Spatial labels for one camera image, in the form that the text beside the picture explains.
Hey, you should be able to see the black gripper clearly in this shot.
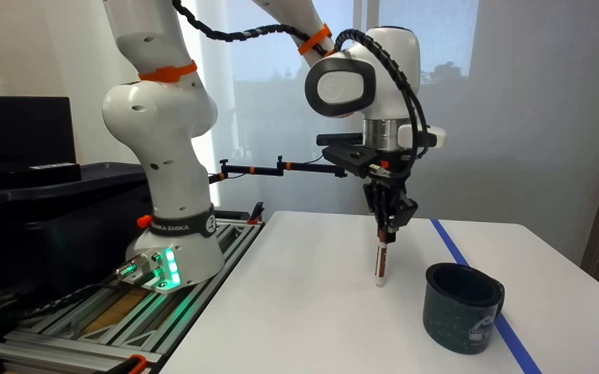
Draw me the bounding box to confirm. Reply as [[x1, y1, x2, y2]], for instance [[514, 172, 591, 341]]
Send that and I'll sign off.
[[364, 160, 419, 245]]

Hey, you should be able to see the red capped sharpie marker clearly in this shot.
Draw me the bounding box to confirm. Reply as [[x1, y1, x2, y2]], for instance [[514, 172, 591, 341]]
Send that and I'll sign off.
[[373, 231, 392, 290]]

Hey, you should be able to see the blue tape strip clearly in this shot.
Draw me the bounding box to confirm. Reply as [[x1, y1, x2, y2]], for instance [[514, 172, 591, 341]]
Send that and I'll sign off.
[[428, 219, 545, 374]]

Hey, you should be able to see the dark green mug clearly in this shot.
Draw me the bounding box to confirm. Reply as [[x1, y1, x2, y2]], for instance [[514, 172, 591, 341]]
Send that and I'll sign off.
[[419, 260, 507, 355]]

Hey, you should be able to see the orange black clamp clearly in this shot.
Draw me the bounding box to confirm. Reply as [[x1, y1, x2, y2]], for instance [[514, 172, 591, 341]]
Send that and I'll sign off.
[[245, 200, 265, 230], [123, 353, 152, 374]]

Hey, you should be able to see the wooden plank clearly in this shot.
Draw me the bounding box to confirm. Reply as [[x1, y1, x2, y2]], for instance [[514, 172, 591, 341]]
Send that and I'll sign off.
[[78, 287, 150, 339]]

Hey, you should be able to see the black storage bin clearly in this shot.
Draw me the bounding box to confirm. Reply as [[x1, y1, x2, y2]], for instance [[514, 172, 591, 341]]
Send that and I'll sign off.
[[0, 160, 153, 344]]

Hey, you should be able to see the black monitor with blue light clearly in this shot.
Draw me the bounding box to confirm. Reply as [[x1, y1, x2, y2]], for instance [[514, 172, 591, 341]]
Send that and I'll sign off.
[[0, 93, 76, 172]]

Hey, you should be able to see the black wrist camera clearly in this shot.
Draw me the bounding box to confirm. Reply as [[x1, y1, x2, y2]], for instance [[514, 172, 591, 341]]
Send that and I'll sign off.
[[317, 141, 378, 183]]

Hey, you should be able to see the black stereo camera bar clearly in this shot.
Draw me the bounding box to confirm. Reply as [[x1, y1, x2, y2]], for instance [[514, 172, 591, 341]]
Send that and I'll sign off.
[[313, 132, 368, 151]]

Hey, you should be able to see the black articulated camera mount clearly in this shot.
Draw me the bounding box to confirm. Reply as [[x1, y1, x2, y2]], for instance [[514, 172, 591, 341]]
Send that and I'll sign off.
[[205, 145, 352, 188]]

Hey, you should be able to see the black corrugated cable conduit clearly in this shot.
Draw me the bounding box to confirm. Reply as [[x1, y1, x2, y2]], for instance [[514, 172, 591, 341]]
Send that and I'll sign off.
[[171, 0, 433, 163]]

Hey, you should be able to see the aluminium rail base frame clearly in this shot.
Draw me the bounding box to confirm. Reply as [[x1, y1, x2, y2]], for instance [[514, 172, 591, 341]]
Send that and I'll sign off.
[[0, 206, 265, 374]]

